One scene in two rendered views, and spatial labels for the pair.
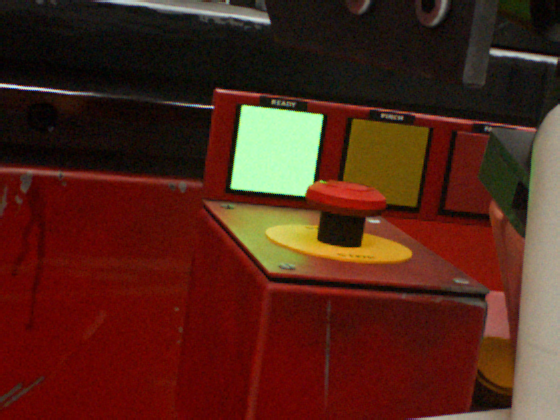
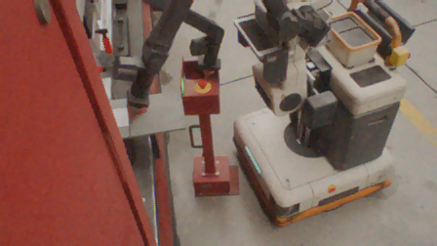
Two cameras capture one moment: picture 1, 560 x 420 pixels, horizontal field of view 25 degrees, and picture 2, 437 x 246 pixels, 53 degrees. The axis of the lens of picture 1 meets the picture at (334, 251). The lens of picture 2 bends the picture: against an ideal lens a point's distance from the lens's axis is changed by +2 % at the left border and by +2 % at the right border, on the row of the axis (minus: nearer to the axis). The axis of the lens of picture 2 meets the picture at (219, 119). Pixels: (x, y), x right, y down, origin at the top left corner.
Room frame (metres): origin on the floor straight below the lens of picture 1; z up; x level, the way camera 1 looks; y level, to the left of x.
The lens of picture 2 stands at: (0.06, 1.25, 2.05)
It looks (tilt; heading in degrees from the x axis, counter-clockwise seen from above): 48 degrees down; 291
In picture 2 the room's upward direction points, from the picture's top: 4 degrees counter-clockwise
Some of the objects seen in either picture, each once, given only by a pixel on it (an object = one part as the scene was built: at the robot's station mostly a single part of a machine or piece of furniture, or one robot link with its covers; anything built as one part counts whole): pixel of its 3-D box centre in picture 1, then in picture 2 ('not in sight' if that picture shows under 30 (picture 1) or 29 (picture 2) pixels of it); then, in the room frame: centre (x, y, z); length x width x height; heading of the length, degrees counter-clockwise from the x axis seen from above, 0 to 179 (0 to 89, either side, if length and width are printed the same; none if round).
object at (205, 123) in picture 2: not in sight; (207, 137); (0.63, -0.04, 0.39); 0.05 x 0.05 x 0.54; 18
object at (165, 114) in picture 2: not in sight; (143, 114); (0.66, 0.39, 1.00); 0.26 x 0.18 x 0.01; 27
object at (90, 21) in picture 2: not in sight; (80, 25); (0.87, 0.30, 1.26); 0.15 x 0.09 x 0.17; 117
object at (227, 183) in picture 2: not in sight; (216, 175); (0.60, -0.05, 0.06); 0.25 x 0.20 x 0.12; 18
